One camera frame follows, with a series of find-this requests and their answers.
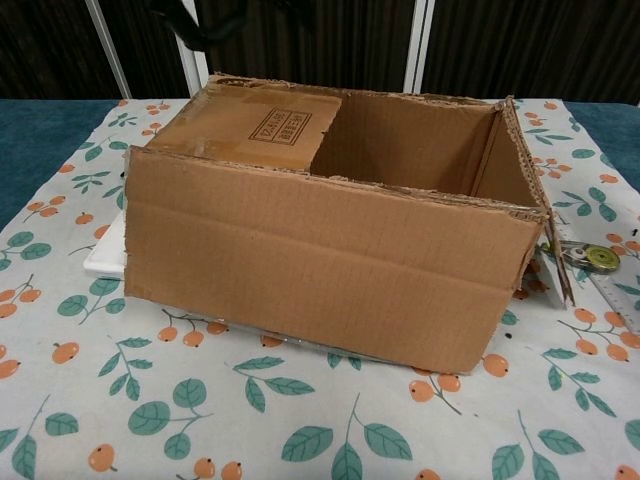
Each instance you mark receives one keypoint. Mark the brown cardboard box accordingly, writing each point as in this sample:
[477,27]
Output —
[300,275]

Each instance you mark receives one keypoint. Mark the floral print tablecloth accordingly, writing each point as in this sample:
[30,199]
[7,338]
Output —
[250,425]

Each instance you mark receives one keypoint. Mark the white rectangular case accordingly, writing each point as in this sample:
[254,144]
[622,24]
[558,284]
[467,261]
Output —
[105,255]

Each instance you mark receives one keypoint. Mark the clear plastic ruler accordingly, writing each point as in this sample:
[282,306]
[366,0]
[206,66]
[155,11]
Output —
[612,295]

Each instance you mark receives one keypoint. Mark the wide white frame post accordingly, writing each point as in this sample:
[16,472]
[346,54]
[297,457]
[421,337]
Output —
[200,65]

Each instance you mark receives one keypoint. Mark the thin white frame post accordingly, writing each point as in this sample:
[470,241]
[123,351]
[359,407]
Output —
[108,50]

